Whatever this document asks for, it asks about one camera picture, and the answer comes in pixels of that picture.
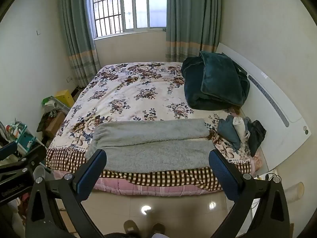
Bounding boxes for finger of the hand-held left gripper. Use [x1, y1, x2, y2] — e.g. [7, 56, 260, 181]
[0, 142, 18, 161]
[0, 144, 47, 179]

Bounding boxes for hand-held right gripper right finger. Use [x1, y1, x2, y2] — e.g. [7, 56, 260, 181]
[208, 149, 290, 238]

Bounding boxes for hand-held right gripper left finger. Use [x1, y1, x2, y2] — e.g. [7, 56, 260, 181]
[25, 149, 107, 238]

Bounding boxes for grey fleece pants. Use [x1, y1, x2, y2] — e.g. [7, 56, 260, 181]
[85, 118, 216, 173]

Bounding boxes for teal storage box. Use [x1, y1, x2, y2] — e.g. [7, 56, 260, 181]
[6, 121, 37, 154]

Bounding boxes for dark patterned cloth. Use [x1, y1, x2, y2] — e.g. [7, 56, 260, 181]
[37, 111, 59, 132]

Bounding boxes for cardboard box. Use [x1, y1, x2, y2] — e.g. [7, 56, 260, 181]
[46, 111, 66, 139]

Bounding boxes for teal folded cloth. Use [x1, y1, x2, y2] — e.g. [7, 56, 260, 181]
[217, 116, 242, 151]

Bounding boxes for white folded cloth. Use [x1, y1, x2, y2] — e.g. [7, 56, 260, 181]
[232, 116, 249, 142]

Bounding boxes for pink checked quilt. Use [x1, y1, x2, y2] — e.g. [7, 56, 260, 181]
[53, 170, 223, 197]

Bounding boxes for grey metal pipe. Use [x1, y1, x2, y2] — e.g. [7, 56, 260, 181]
[42, 96, 71, 114]

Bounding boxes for yellow box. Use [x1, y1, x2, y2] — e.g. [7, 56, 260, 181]
[54, 90, 75, 108]

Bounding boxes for white headboard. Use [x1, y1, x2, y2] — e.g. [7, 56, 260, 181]
[215, 42, 312, 172]

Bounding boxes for translucent plastic cup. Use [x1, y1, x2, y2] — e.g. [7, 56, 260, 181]
[284, 182, 305, 203]

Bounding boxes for dark green plush blanket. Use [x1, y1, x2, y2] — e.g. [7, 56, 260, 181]
[181, 51, 250, 111]

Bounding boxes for bed with floral sheet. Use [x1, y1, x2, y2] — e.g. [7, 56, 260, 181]
[46, 62, 263, 196]

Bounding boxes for grey-green striped curtain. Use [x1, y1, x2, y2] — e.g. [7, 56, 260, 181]
[165, 0, 222, 64]
[58, 0, 101, 89]

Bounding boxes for barred window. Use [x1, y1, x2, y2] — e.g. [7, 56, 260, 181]
[90, 0, 169, 39]

